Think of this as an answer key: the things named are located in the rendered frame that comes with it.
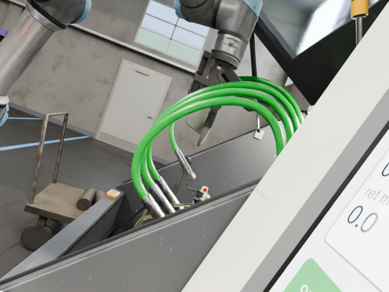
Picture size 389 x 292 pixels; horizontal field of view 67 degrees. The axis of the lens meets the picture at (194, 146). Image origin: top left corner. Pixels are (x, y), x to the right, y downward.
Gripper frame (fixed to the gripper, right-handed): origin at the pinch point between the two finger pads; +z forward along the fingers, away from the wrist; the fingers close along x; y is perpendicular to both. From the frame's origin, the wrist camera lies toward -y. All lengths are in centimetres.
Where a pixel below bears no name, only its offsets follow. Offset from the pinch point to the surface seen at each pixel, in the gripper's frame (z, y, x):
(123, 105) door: 18, 192, -694
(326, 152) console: -4.9, -7.7, 45.8
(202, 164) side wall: 8.7, -4.4, -31.0
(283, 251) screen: 3, -5, 51
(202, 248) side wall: 10.6, -3.0, 35.0
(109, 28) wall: -154, 291, -697
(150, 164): 8.0, 9.0, 8.7
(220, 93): -10.0, 1.0, 16.7
